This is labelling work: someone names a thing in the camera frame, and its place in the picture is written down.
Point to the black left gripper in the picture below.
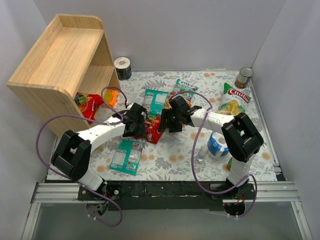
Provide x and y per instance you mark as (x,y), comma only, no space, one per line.
(138,125)

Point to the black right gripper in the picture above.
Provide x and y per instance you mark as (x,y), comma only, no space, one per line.
(170,122)

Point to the red Lot 100 fruit gummy bag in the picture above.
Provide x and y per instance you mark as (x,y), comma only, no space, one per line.
(152,134)

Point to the small orange candy bag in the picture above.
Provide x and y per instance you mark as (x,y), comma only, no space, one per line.
(110,97)

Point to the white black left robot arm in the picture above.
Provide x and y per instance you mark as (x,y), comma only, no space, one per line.
(72,155)

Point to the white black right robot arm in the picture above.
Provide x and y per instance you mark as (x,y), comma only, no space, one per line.
(241,136)

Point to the Fox's mint blossom candy bag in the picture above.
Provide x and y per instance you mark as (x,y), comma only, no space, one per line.
(181,86)

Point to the wooden shelf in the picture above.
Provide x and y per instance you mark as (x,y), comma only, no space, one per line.
(71,56)

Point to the floral patterned table mat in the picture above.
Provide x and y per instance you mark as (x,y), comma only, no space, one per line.
(170,158)

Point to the teal Fox's bag back side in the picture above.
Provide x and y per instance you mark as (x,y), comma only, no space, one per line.
(154,101)

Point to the teal fox's bag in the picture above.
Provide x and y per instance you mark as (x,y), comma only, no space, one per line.
(154,101)
(127,157)

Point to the teal Fox's bag near front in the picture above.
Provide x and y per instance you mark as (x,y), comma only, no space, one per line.
(127,157)

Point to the small clear plastic bottle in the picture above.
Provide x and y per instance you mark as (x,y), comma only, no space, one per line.
(202,153)

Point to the dark tape roll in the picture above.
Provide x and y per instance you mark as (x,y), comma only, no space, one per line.
(123,68)

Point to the green white Chuba chips bag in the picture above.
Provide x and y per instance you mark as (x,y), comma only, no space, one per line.
(233,101)

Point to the green glass bottle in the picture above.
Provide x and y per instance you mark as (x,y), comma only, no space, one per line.
(229,164)

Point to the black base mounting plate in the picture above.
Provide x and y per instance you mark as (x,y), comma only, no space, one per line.
(160,195)

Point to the tin can orange label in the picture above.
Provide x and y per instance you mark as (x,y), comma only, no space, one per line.
(243,77)

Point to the aluminium frame rail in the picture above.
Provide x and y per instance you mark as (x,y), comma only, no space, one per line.
(275,213)

